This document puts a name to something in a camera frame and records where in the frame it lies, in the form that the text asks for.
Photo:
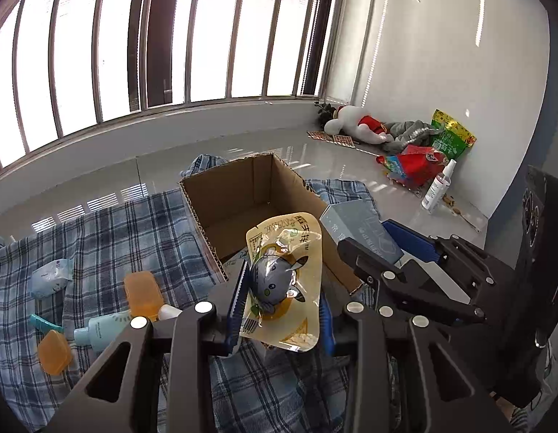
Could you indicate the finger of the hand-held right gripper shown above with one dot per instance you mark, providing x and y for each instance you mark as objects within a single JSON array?
[
  {"x": 373, "y": 270},
  {"x": 410, "y": 239}
]

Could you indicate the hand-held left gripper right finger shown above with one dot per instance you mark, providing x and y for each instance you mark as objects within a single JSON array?
[{"x": 326, "y": 331}]

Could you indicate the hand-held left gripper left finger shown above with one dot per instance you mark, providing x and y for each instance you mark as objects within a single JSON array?
[{"x": 238, "y": 306}]

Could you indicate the grey carton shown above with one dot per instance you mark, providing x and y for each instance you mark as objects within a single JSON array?
[{"x": 351, "y": 225}]

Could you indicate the yellow packet with grey cat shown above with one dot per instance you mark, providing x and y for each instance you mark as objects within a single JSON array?
[{"x": 301, "y": 243}]

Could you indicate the orange soap box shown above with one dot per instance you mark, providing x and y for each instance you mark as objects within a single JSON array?
[
  {"x": 143, "y": 293},
  {"x": 55, "y": 352}
]

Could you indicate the cardboard box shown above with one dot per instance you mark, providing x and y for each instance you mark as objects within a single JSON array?
[{"x": 234, "y": 194}]

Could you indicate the light blue bottle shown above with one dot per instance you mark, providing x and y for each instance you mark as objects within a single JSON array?
[{"x": 103, "y": 329}]

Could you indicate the light blue wipes packet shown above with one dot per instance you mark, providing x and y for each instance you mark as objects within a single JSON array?
[{"x": 51, "y": 277}]

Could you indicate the teal tube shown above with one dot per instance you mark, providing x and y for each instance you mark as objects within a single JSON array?
[{"x": 42, "y": 322}]

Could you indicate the white spray bottle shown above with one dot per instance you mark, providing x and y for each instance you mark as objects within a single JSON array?
[{"x": 434, "y": 189}]

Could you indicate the small wooden stick toy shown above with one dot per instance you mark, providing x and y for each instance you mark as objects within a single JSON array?
[{"x": 459, "y": 212}]

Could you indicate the red snack bag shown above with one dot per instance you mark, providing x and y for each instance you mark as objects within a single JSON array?
[{"x": 416, "y": 164}]

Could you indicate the grey plush toy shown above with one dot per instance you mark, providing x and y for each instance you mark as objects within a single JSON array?
[{"x": 410, "y": 133}]

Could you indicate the green snack bag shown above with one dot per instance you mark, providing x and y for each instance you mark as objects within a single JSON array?
[{"x": 452, "y": 137}]

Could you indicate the brown tile board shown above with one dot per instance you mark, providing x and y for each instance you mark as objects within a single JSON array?
[
  {"x": 319, "y": 135},
  {"x": 345, "y": 139}
]

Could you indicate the white plush toy red scarf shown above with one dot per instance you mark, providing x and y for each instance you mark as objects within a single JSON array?
[{"x": 351, "y": 119}]

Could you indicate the blue plaid blanket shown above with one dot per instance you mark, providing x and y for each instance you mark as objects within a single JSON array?
[{"x": 125, "y": 234}]

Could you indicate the dark small plush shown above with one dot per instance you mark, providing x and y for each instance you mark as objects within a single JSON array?
[{"x": 325, "y": 112}]

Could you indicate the window with metal bars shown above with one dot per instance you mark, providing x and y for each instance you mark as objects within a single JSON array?
[{"x": 139, "y": 54}]

